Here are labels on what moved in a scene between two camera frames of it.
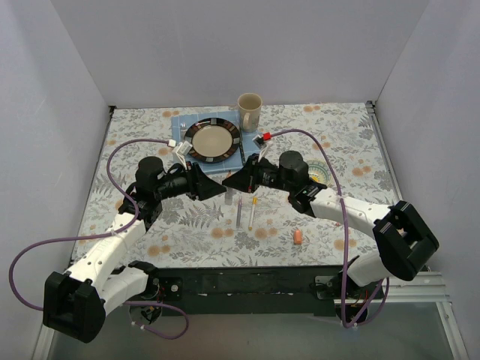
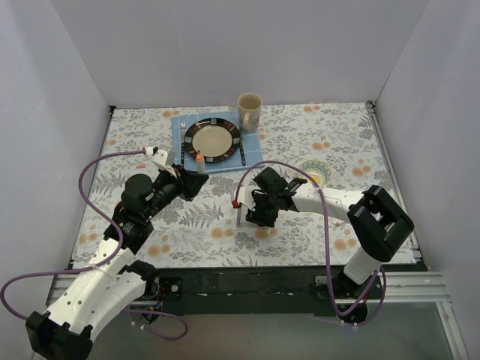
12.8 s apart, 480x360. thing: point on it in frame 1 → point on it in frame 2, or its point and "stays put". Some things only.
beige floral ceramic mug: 250,105 stays put
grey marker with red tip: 229,194 → 200,163
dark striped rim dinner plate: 214,140 stays put
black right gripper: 253,175 → 259,211
